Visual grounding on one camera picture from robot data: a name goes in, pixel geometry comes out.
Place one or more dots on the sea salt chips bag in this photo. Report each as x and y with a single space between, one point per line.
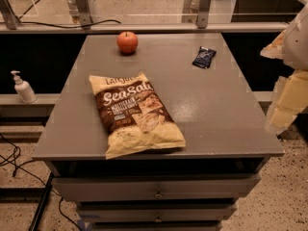
134 116

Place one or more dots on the dark blue rxbar wrapper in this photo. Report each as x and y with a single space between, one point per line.
204 57

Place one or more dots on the top drawer knob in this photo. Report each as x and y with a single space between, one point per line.
158 195

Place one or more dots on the far left metal post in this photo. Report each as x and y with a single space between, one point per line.
10 19

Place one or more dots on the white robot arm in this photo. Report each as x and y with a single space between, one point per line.
295 48

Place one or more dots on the metal bracket post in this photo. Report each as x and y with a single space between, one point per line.
196 11
80 12

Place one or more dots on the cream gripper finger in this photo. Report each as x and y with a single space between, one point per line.
275 49
289 98

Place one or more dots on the right metal bracket post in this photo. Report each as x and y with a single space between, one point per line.
196 11

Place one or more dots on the lower drawer knob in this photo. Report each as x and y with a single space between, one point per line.
158 219

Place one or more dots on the white pump dispenser bottle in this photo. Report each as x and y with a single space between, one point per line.
23 88

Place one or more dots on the drawer knob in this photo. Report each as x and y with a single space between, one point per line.
158 195
158 219

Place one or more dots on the red apple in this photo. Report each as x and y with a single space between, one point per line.
127 42

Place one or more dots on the left metal bracket post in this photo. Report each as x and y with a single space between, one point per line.
80 12

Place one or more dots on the grey drawer cabinet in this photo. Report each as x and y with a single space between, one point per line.
214 108

